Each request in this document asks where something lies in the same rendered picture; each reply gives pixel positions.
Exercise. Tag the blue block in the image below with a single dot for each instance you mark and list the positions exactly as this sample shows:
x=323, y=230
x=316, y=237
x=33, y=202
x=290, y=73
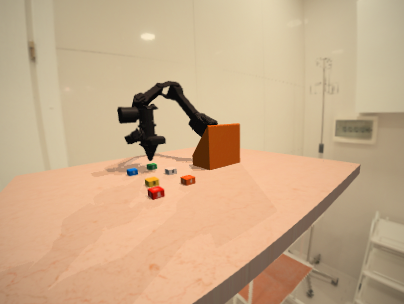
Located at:
x=133, y=172

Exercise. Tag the yellow block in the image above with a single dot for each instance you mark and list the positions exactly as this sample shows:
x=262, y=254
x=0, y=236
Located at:
x=152, y=182

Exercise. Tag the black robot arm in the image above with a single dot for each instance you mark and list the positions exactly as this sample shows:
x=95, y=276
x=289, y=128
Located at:
x=140, y=110

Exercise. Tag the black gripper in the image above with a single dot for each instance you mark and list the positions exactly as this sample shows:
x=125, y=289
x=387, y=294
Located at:
x=152, y=140

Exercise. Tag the green digit block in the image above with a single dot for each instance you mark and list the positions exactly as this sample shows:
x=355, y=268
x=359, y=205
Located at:
x=151, y=166

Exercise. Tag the small white block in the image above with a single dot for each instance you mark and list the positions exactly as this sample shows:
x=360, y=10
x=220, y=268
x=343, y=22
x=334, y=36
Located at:
x=170, y=170

